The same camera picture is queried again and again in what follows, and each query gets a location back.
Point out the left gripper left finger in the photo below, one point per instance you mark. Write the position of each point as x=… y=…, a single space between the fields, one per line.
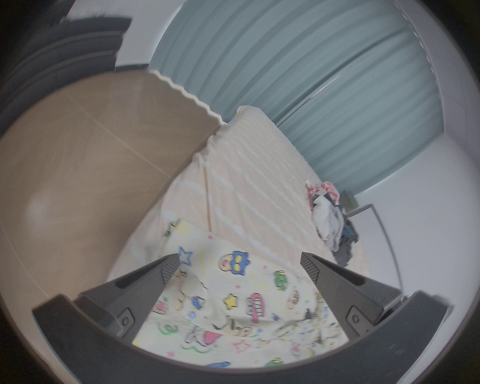
x=142 y=285

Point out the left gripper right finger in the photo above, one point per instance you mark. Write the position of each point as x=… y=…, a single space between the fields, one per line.
x=337 y=288

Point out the pile of clothes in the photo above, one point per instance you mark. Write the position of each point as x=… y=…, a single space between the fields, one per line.
x=332 y=221

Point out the white printed pyjama top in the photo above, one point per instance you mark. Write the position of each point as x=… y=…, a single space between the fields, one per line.
x=240 y=300

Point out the bed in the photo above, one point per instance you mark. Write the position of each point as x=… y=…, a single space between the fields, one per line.
x=247 y=172

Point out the blue-green curtain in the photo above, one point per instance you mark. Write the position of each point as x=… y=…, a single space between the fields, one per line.
x=367 y=123
x=255 y=56

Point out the dark grey chest of drawers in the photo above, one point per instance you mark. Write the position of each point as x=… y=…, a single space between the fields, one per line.
x=60 y=60

